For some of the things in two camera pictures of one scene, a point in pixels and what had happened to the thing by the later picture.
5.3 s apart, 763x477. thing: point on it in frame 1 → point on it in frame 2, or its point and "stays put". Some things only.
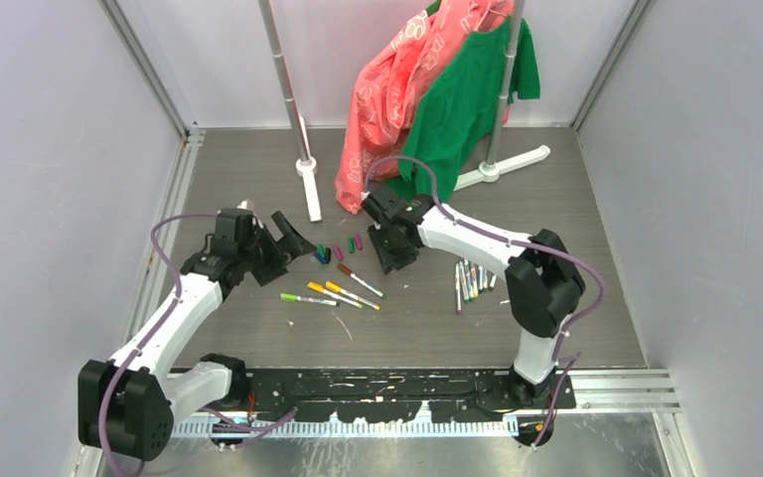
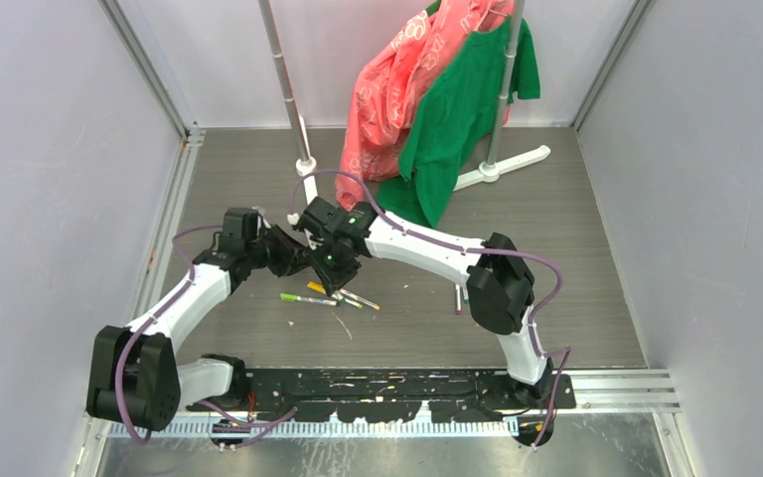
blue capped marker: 457,275 stays put
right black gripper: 388,261 → 331,280
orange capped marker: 319,288 stays put
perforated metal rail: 346,428 stays put
